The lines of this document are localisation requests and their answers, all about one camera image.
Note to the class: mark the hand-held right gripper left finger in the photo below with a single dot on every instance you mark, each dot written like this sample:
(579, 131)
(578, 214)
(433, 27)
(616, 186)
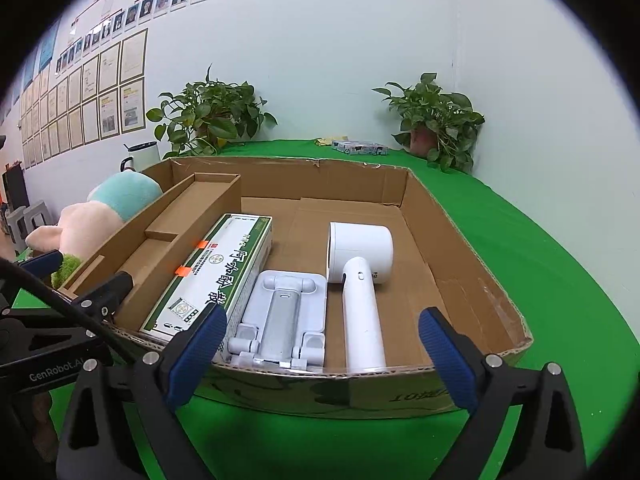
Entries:
(197, 347)

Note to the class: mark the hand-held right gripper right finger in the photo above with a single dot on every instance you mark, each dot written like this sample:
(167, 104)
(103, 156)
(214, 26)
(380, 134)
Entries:
(446, 357)

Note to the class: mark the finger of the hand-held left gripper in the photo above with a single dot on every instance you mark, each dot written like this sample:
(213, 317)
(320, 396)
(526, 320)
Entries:
(42, 262)
(107, 294)

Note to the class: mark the pink pig plush toy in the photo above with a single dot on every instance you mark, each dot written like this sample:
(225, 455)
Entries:
(85, 225)

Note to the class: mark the white folding phone stand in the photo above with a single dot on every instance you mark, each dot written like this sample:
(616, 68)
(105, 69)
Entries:
(285, 320)

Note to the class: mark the white hair dryer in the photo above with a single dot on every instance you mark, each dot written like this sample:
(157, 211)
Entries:
(362, 310)

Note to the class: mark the long green white carton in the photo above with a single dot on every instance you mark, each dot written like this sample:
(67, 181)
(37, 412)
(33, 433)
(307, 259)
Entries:
(225, 255)

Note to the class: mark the large cardboard box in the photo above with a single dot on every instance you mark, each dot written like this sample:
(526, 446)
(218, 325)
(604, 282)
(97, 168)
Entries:
(440, 240)

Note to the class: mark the grey plastic stool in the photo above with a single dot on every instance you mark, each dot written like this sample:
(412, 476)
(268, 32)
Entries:
(36, 214)
(15, 230)

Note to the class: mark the black cabinet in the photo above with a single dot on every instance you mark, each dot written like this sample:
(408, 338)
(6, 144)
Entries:
(15, 187)

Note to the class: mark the cardboard divider insert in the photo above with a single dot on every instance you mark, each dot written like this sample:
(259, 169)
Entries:
(200, 200)

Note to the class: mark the large green potted plant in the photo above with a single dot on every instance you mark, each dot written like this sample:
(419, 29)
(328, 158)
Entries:
(215, 110)

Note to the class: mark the blue patterned packet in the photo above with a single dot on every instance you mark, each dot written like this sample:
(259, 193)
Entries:
(360, 148)

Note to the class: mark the small yellow packet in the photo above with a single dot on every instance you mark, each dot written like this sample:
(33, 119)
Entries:
(330, 141)

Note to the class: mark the potted plant terracotta pot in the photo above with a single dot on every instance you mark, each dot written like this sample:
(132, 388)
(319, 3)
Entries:
(435, 110)

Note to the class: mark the wall of framed certificates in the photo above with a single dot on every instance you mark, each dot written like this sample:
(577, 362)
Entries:
(110, 105)

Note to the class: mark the blue wall poster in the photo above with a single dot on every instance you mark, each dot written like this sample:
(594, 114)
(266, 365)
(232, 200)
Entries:
(47, 47)

